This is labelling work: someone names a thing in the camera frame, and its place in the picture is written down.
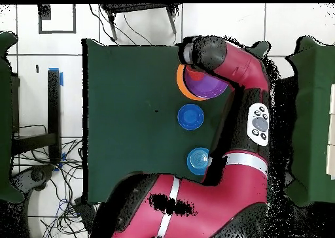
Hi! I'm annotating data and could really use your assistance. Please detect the tangle of floor cables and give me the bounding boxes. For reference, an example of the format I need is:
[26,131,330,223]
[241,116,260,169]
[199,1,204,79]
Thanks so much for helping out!
[11,124,97,238]

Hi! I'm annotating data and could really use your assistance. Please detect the black square floor frame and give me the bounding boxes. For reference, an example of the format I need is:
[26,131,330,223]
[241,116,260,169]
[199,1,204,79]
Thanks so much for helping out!
[38,4,77,35]

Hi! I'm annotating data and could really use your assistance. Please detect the black chair base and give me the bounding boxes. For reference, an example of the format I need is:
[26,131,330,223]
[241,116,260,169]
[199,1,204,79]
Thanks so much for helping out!
[10,164,56,194]

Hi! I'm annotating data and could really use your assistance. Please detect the white boxes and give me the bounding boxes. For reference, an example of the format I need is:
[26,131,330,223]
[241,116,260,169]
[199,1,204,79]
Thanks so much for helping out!
[325,83,335,180]

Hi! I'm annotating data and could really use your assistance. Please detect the light blue plastic bowl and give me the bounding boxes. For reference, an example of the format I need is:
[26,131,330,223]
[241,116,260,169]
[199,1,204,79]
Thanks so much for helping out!
[186,146,211,177]

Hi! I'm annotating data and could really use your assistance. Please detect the purple plastic bowl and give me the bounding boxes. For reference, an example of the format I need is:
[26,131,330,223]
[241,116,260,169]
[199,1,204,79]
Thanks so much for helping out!
[183,65,230,99]

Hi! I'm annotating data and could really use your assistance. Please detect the large yellow plastic bowl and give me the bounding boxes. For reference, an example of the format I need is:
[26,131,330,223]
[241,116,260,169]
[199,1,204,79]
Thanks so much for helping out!
[175,63,207,102]

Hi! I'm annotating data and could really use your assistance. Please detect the dark green tablecloth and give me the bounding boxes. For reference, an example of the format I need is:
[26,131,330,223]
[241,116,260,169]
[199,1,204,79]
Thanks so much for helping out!
[81,38,272,206]

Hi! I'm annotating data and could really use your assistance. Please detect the green cloth side table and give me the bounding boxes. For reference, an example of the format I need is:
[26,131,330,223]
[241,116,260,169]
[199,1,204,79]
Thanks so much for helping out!
[0,31,26,203]
[286,36,335,207]

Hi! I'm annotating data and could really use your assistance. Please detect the black power strip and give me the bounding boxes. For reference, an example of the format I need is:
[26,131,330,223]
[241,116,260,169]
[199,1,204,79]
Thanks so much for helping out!
[74,197,97,231]

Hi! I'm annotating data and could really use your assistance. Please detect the dark blue plastic bowl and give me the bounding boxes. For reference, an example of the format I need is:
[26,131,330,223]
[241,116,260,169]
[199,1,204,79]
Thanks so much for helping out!
[177,103,205,131]

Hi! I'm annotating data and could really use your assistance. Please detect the blue tape strip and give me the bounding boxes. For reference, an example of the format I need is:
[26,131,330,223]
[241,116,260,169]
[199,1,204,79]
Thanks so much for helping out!
[48,67,64,88]

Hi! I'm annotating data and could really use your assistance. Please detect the black metal stool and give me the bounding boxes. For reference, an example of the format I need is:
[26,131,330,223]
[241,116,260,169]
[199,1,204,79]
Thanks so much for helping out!
[100,3,181,43]

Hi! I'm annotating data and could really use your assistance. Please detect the black table frame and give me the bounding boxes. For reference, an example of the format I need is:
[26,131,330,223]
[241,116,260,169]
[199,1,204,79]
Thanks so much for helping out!
[11,69,62,163]

